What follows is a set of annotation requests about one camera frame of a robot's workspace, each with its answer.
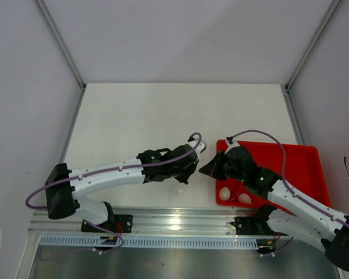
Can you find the right white egg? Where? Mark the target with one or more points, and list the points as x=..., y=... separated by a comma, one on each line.
x=244, y=198

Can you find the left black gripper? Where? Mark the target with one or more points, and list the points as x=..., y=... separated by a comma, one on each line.
x=185, y=178

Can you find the clear zip top bag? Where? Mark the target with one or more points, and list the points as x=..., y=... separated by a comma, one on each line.
x=178, y=190

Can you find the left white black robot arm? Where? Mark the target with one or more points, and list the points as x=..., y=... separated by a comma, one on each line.
x=67, y=190

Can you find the white slotted cable duct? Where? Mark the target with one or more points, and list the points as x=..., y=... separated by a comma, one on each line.
x=151, y=242

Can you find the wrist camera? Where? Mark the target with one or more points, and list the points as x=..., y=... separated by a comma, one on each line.
x=231, y=143
x=197, y=145

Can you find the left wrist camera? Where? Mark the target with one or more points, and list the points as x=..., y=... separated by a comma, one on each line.
x=197, y=145

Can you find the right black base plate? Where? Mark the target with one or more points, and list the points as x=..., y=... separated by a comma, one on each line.
x=250, y=226

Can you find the left white egg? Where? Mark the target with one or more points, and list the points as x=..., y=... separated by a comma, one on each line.
x=224, y=194

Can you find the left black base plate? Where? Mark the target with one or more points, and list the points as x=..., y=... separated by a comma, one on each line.
x=119, y=223

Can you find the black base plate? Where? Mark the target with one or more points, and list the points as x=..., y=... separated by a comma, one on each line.
x=119, y=223
x=250, y=226

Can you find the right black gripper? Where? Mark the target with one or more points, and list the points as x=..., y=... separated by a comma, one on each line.
x=213, y=169

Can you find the aluminium mounting rail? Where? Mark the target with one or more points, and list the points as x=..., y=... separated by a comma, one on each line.
x=155, y=222

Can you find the white egg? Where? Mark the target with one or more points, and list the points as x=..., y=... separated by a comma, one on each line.
x=244, y=198
x=224, y=194

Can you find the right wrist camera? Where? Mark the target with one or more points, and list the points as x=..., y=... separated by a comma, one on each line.
x=231, y=143

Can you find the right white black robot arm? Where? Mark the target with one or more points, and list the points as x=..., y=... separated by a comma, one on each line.
x=290, y=211

